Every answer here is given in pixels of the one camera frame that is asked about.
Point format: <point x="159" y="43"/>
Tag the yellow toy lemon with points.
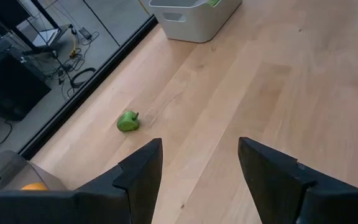
<point x="34" y="187"/>

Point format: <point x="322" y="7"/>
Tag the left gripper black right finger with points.
<point x="269" y="180"/>

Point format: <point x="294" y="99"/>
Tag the light grey plastic basket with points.
<point x="197" y="25"/>

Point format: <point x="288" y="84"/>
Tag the green toy bell pepper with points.
<point x="127" y="123"/>

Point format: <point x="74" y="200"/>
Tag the brown wooden cutting board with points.
<point x="11" y="171"/>

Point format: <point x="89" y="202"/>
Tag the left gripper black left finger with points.
<point x="141" y="174"/>

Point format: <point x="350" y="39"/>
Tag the black desk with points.
<point x="5" y="7"/>

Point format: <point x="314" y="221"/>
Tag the black power adapter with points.
<point x="85" y="33"/>

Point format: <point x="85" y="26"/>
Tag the black glossy equipment box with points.
<point x="11" y="90"/>

